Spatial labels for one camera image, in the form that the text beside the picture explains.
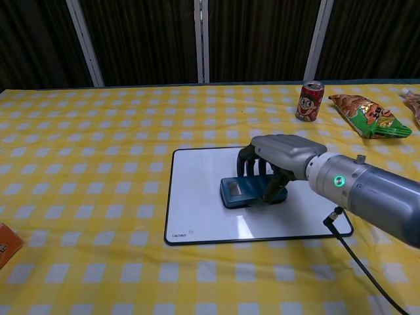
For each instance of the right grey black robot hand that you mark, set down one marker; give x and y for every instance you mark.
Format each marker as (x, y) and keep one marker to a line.
(285, 151)

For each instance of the blue whiteboard eraser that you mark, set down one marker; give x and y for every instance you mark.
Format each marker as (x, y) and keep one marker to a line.
(252, 190)

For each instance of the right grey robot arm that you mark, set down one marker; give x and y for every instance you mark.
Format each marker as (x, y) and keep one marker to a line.
(377, 190)

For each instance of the white whiteboard black frame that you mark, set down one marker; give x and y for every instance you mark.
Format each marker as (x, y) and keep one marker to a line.
(197, 223)

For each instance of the red cartoon drink can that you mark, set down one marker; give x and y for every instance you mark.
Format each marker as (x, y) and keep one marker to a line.
(308, 105)

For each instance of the green snack bag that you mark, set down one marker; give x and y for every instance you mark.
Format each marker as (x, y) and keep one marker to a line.
(370, 115)

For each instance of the brown sauce spout pouch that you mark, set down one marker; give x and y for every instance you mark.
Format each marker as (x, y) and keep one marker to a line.
(415, 105)

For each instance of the yellow white checkered tablecloth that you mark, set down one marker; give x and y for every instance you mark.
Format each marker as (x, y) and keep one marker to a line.
(98, 164)

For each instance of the orange cardboard box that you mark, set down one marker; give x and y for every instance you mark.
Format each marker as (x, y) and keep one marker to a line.
(8, 246)

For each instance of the white partition frame post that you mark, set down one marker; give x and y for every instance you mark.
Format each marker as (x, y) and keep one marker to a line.
(86, 46)
(202, 39)
(319, 39)

